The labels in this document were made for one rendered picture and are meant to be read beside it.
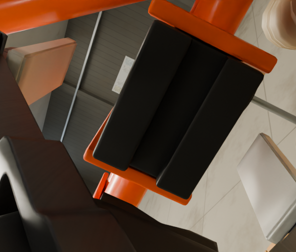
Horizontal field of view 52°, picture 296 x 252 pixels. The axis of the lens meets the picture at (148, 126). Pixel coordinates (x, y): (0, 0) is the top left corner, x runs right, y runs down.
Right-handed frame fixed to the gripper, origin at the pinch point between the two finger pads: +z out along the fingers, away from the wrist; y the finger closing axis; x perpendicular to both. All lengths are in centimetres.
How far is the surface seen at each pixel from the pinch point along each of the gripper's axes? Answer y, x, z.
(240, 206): 124, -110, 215
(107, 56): -130, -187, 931
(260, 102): 76, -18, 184
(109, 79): -97, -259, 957
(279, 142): 124, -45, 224
